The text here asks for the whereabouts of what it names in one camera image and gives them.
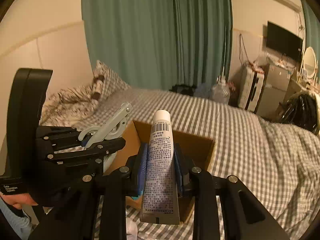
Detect floral patterned duvet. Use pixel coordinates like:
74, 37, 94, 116
39, 80, 104, 127

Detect large clear water jug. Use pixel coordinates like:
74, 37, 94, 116
210, 75, 231, 105

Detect checkered grey white bed sheet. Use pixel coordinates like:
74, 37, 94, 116
77, 89, 319, 239

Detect black wall television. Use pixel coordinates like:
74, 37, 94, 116
266, 21, 303, 62

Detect green window curtain right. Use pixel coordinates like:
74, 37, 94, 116
299, 0, 320, 81

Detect white suitcase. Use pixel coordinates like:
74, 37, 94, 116
238, 66, 265, 112

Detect person's left hand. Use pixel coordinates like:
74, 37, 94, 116
1, 193, 38, 210

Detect black jacket on chair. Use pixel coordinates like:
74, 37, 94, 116
275, 90, 319, 135

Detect brown cardboard box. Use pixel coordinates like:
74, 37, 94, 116
104, 120, 214, 224

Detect white cream tube with barcode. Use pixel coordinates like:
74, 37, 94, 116
140, 110, 180, 225

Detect silver mini fridge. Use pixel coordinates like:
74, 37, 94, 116
255, 64, 291, 119

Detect white oval vanity mirror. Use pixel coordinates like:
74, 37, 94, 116
302, 47, 317, 79

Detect white sock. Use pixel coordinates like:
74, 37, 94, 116
126, 217, 138, 240

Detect checkered pillow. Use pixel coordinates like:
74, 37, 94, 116
91, 60, 130, 101

